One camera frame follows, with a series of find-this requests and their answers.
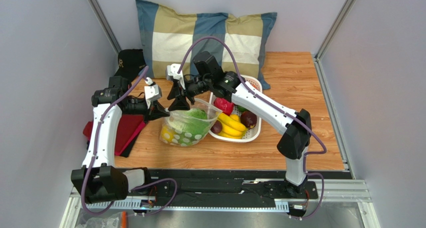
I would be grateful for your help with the green avocado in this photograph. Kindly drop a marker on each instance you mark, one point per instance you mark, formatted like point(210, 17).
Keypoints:
point(241, 108)

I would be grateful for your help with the clear dotted zip bag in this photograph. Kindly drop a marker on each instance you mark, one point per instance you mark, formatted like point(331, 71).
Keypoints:
point(186, 140)

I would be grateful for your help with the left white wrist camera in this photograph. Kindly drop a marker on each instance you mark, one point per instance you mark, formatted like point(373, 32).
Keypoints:
point(152, 92)

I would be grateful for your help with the yellow banana bunch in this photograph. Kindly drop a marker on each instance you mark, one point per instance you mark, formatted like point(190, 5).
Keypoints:
point(231, 128)

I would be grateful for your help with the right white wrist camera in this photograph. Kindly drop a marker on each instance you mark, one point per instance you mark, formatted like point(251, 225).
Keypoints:
point(174, 74)

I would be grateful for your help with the dark purple plum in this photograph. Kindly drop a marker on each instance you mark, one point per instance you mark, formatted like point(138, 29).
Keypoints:
point(217, 127)

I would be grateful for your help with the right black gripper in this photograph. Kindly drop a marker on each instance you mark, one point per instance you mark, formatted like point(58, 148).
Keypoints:
point(181, 89)

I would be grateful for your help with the white plastic fruit basket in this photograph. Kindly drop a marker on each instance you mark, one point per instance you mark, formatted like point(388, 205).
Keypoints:
point(250, 134)

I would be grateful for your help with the pink dragon fruit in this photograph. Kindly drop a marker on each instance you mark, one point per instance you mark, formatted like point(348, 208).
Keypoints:
point(225, 106)

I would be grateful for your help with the red folded cloth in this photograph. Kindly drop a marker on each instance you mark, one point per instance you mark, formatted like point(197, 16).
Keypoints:
point(129, 128)

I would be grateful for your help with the aluminium rail frame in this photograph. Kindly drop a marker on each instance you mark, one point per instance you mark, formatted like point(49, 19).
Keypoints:
point(345, 202)

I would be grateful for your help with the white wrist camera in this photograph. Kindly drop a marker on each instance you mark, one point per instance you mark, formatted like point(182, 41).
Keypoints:
point(174, 74)
point(152, 92)

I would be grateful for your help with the checked blue beige pillow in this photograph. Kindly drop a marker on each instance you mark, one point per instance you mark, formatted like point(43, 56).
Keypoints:
point(168, 37)

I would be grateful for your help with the black baseball cap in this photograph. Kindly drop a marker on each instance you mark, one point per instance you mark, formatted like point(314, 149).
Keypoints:
point(131, 62)

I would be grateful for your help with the yellow lemon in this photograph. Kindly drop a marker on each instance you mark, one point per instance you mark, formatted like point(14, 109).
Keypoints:
point(167, 134)

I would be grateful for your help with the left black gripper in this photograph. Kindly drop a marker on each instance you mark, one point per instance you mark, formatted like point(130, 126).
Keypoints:
point(146, 108)

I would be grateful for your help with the dark red mangosteen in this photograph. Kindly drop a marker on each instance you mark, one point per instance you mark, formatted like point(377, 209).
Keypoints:
point(248, 119)

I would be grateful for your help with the black mounting base plate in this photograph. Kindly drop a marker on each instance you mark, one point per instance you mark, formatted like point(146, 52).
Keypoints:
point(226, 189)

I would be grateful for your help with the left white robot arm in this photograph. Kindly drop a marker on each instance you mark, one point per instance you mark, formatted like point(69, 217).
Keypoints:
point(103, 131)

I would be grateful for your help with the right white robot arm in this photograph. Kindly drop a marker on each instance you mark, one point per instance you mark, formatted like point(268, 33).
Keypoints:
point(294, 126)

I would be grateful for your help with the green leafy lettuce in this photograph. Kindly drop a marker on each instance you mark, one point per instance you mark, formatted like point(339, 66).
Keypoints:
point(193, 121)

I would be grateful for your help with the crumpled plastic packet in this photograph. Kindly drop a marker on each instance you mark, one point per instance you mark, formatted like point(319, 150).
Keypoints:
point(116, 220)

